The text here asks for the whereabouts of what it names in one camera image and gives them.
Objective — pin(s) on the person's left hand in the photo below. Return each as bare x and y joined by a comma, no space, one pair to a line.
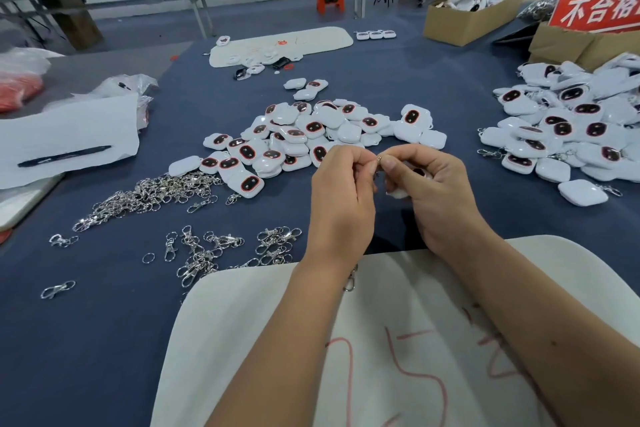
340,211

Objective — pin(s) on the person's right hand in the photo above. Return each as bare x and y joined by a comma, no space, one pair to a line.
440,201

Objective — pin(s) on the white tag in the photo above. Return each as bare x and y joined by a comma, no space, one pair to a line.
397,193

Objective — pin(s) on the person's right forearm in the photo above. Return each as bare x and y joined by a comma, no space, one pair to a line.
555,332

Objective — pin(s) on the person's left forearm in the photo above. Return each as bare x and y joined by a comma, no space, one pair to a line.
280,352

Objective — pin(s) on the white foam board red marks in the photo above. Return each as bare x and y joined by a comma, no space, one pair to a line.
420,322

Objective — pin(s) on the long white foam board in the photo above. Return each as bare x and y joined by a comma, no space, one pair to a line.
325,39

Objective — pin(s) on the small white plastic part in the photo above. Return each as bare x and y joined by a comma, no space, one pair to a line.
362,35
389,35
376,35

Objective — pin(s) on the open cardboard box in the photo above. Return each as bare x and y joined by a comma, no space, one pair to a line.
460,28

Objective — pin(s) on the flat brown cardboard box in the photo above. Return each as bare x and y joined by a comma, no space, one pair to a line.
565,47

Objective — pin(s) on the red sign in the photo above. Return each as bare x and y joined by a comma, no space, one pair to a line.
600,6

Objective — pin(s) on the black pen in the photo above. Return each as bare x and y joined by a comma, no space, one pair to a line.
62,156

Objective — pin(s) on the white paper sheet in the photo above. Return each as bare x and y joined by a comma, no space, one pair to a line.
65,126

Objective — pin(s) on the orange bag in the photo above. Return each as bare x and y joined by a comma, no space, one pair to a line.
18,93

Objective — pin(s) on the white plastic bag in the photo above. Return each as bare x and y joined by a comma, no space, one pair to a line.
28,59

